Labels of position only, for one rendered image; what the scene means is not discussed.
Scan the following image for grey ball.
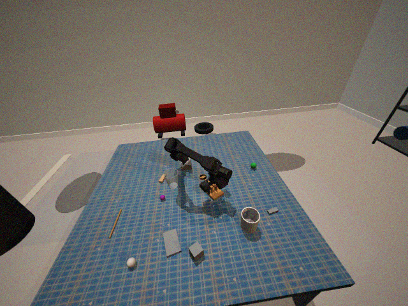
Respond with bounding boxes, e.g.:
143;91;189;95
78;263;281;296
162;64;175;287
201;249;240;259
127;257;136;268

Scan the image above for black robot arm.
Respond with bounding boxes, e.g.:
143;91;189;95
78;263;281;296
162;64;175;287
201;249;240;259
164;137;232;189

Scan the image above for brown open cylinder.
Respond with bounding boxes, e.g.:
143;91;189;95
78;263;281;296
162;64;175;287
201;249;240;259
241;207;260;233

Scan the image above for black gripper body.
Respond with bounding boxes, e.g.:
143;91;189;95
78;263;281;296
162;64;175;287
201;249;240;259
200;172;219;192

